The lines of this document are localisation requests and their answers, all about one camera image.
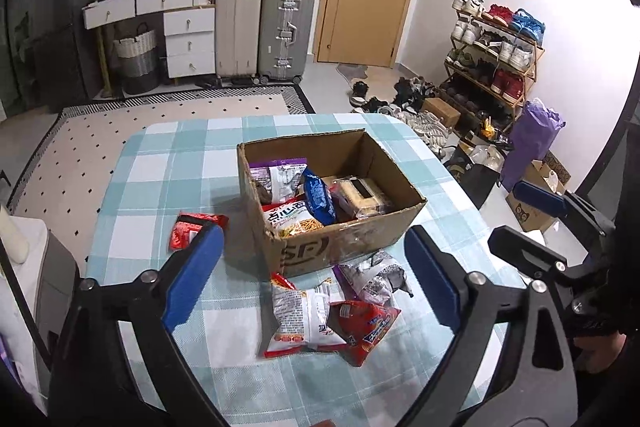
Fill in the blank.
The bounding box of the white cup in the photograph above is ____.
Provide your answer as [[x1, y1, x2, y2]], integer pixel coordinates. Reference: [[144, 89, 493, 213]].
[[0, 206, 29, 265]]

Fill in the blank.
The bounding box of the teal plaid tablecloth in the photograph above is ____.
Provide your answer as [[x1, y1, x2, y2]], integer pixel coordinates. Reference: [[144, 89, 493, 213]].
[[88, 114, 522, 426]]

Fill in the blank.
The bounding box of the red blue snack bag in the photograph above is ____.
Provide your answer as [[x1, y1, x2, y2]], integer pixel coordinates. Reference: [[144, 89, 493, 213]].
[[329, 300, 401, 367]]

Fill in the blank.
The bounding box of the blue cookie packet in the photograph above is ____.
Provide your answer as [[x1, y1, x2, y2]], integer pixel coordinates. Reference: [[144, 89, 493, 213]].
[[302, 167, 336, 227]]

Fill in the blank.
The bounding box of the purple grape candy bag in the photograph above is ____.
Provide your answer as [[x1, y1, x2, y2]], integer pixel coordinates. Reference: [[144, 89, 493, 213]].
[[250, 158, 307, 205]]

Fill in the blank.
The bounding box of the white red chips bag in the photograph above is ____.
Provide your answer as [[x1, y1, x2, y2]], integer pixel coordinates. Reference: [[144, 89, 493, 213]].
[[264, 273, 347, 359]]

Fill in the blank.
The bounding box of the silver suitcase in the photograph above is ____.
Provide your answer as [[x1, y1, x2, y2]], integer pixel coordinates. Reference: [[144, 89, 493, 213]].
[[257, 0, 314, 84]]

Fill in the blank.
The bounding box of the dotted beige rug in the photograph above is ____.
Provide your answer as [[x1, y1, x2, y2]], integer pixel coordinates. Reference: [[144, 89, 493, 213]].
[[6, 84, 314, 261]]

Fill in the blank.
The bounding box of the grey side cabinet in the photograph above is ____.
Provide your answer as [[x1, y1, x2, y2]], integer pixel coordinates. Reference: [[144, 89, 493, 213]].
[[1, 217, 78, 411]]

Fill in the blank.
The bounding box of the SF cardboard box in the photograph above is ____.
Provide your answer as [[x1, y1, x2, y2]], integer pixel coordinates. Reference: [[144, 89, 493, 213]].
[[236, 129, 426, 277]]

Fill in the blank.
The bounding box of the person's right hand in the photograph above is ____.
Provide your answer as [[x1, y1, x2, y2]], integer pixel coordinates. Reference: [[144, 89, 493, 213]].
[[574, 333, 626, 374]]

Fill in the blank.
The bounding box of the clear cracker packet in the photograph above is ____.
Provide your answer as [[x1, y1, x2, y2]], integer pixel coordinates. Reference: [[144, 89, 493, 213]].
[[330, 176, 394, 220]]

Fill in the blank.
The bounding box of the silver purple snack bag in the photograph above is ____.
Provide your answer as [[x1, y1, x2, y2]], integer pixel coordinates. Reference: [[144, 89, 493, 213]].
[[333, 251, 413, 306]]

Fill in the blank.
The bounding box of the beige suitcase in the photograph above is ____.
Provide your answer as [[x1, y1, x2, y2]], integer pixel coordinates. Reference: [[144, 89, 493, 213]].
[[215, 0, 262, 78]]

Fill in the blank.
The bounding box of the woven laundry basket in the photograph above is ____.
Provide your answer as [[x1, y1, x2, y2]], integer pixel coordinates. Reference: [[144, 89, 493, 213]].
[[114, 22, 160, 95]]

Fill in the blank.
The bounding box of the orange noodle snack bag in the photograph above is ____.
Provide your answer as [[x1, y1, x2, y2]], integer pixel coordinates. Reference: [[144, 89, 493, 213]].
[[264, 200, 323, 239]]

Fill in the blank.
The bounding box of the wooden shoe rack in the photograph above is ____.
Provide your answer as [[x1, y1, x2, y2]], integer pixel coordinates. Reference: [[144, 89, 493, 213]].
[[439, 0, 546, 132]]

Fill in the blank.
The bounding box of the red snack packet with barcode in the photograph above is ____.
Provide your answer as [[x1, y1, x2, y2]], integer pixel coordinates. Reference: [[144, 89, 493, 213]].
[[169, 212, 229, 251]]

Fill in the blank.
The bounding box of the small cardboard box on floor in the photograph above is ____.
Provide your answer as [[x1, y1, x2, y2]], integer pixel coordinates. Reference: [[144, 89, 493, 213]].
[[506, 160, 568, 232]]

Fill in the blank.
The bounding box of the white drawer desk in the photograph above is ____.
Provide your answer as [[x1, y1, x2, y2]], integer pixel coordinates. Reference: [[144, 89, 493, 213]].
[[82, 0, 216, 79]]

